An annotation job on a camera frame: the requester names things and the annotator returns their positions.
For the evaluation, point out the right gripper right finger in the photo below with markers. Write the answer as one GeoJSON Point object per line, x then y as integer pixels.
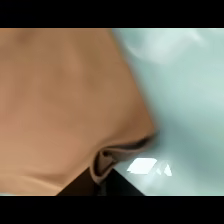
{"type": "Point", "coordinates": [120, 186]}

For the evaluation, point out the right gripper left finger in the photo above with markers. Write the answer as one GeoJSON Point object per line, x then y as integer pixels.
{"type": "Point", "coordinates": [80, 188]}

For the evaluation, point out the tan brown garment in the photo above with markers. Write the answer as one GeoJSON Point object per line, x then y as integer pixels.
{"type": "Point", "coordinates": [66, 100]}

